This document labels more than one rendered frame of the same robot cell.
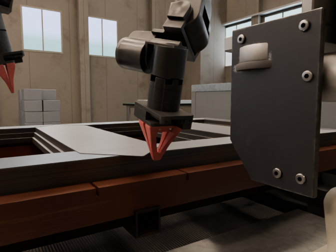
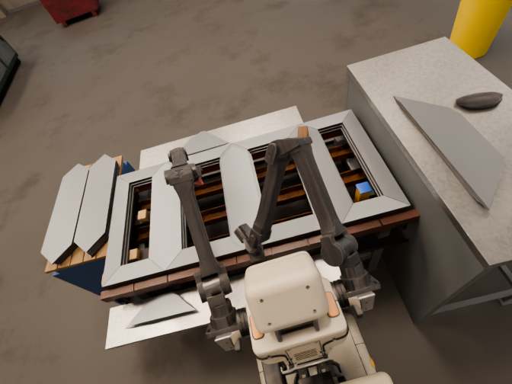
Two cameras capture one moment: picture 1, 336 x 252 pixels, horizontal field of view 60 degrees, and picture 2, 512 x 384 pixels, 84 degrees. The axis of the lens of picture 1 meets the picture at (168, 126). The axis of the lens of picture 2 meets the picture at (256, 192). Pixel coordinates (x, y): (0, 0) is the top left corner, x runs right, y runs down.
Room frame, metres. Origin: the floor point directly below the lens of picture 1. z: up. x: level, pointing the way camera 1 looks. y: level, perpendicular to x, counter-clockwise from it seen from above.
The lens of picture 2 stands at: (0.11, -0.40, 2.12)
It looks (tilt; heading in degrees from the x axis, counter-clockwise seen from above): 53 degrees down; 37
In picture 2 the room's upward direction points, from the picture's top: 20 degrees counter-clockwise
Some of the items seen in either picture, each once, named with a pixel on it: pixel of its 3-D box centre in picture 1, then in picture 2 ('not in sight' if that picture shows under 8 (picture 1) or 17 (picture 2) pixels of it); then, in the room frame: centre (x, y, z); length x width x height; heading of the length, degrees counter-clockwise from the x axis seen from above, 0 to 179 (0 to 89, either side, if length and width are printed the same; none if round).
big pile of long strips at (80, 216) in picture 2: not in sight; (84, 204); (0.53, 1.25, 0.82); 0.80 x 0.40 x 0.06; 32
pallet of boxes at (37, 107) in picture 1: (38, 113); not in sight; (7.36, 3.27, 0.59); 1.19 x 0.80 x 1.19; 33
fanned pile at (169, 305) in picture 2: not in sight; (159, 307); (0.16, 0.47, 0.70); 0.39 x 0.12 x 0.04; 122
